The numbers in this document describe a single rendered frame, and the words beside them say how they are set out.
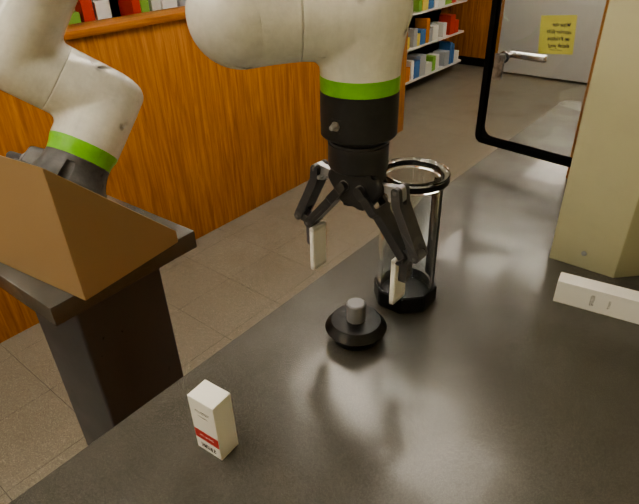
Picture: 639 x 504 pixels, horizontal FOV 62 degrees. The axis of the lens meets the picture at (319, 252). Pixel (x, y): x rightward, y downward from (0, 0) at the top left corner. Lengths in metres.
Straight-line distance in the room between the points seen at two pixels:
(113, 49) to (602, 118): 2.02
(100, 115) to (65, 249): 0.28
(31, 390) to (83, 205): 1.49
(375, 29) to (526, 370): 0.50
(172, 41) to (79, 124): 1.65
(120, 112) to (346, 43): 0.62
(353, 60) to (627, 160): 0.52
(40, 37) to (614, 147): 0.95
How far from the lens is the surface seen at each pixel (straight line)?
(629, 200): 0.99
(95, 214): 0.96
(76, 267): 0.97
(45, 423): 2.21
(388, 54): 0.60
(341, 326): 0.79
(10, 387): 2.41
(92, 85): 1.11
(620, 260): 1.04
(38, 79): 1.10
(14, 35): 1.08
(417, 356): 0.80
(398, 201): 0.65
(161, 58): 2.68
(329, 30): 0.58
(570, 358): 0.86
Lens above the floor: 1.48
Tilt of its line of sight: 32 degrees down
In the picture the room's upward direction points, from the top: 2 degrees counter-clockwise
